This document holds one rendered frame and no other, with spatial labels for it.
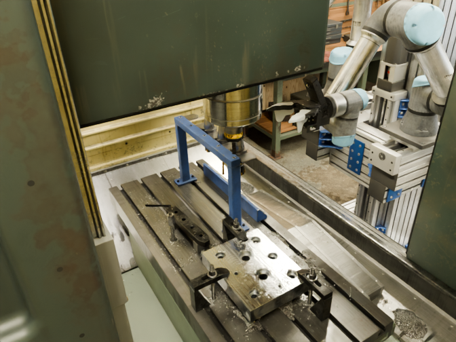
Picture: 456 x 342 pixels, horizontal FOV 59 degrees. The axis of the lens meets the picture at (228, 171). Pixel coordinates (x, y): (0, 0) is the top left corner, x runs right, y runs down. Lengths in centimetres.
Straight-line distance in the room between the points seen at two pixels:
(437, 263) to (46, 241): 136
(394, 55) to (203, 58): 125
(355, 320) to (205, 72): 86
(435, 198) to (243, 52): 91
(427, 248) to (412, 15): 81
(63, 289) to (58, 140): 25
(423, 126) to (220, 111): 103
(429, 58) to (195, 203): 104
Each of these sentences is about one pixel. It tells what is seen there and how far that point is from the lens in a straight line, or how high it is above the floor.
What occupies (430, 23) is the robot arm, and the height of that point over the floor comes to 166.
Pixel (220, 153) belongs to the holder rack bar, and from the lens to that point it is 145.
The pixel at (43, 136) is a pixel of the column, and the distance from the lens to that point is 57.
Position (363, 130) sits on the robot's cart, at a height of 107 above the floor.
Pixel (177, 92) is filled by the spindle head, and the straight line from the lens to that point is 86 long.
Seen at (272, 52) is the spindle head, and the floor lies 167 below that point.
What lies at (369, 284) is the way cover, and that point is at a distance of 175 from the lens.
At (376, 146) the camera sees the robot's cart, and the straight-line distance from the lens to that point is 180.
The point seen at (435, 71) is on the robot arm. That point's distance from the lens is 157.
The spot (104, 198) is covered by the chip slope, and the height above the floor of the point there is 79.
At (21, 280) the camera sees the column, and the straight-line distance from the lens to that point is 68.
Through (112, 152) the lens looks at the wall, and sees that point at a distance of 215.
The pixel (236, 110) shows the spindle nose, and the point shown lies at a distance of 102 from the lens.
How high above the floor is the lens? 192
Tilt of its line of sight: 31 degrees down
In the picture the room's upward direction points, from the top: 2 degrees counter-clockwise
